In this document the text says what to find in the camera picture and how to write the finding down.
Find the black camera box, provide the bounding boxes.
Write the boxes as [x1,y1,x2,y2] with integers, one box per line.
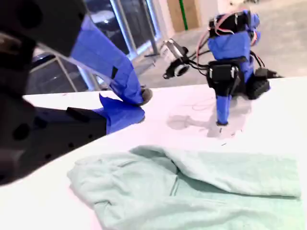
[162,58,190,80]

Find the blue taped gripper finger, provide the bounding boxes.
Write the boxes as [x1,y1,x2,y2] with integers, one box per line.
[9,0,154,106]
[215,88,233,126]
[35,93,146,166]

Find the pale green T-shirt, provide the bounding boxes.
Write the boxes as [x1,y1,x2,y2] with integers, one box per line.
[67,145,302,230]

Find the small black connector box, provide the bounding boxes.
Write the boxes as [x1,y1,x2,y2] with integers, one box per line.
[255,68,270,78]

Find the thin white cable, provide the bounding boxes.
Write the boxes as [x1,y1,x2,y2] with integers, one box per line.
[190,97,218,111]

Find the cardboard box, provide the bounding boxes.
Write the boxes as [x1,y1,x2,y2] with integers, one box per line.
[167,0,200,32]

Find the red and white wires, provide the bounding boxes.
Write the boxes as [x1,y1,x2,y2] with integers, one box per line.
[196,14,238,68]

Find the camera mounting stalk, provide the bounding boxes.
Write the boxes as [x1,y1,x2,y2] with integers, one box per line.
[163,39,189,61]

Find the black camera cable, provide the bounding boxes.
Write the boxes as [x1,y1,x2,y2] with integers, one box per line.
[186,55,211,73]

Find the green strip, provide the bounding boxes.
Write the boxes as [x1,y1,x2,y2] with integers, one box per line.
[178,0,189,31]

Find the grey metal frame post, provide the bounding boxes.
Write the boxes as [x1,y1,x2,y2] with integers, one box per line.
[110,0,161,58]

